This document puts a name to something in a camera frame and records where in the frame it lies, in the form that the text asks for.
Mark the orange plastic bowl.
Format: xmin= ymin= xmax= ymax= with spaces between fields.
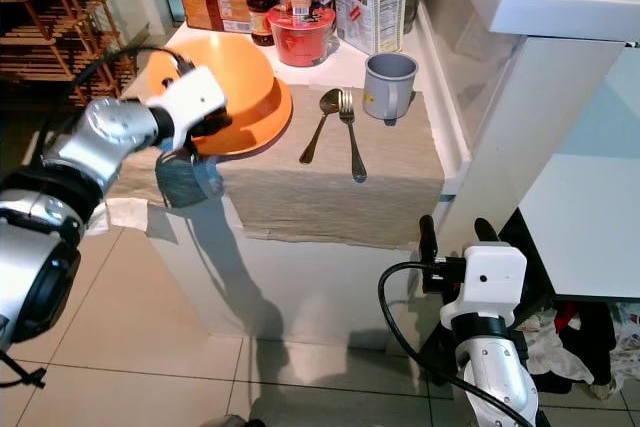
xmin=145 ymin=35 xmax=294 ymax=158

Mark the blue-grey folded cloth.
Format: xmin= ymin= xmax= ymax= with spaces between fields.
xmin=155 ymin=147 xmax=224 ymax=211

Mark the metal fork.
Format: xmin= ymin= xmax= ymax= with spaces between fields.
xmin=337 ymin=90 xmax=369 ymax=184

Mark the beige table runner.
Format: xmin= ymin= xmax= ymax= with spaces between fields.
xmin=105 ymin=82 xmax=447 ymax=252

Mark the white paper napkin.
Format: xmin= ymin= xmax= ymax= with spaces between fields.
xmin=104 ymin=196 xmax=163 ymax=234

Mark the metal spoon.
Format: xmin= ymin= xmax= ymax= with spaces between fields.
xmin=298 ymin=89 xmax=344 ymax=166

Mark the dark jar with red lid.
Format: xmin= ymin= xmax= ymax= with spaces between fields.
xmin=246 ymin=0 xmax=279 ymax=47

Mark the red plastic container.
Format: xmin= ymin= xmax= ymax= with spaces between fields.
xmin=266 ymin=5 xmax=337 ymax=69

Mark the crumpled white cloth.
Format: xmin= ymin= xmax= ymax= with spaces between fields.
xmin=518 ymin=307 xmax=599 ymax=385

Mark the white table cabinet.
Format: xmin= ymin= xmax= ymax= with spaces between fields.
xmin=130 ymin=21 xmax=473 ymax=353

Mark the grey mug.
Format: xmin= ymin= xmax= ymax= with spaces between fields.
xmin=362 ymin=52 xmax=419 ymax=127

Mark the wooden slatted rack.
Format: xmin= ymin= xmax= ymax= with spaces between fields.
xmin=0 ymin=0 xmax=123 ymax=86

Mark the grey robot foot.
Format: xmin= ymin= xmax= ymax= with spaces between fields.
xmin=198 ymin=415 xmax=263 ymax=427

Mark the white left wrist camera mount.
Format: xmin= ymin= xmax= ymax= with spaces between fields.
xmin=145 ymin=65 xmax=229 ymax=152

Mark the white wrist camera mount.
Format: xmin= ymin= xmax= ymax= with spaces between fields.
xmin=145 ymin=65 xmax=229 ymax=152
xmin=439 ymin=241 xmax=529 ymax=330

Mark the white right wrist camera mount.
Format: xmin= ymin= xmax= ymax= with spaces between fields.
xmin=439 ymin=241 xmax=529 ymax=330

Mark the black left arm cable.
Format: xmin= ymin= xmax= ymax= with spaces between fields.
xmin=48 ymin=44 xmax=197 ymax=144

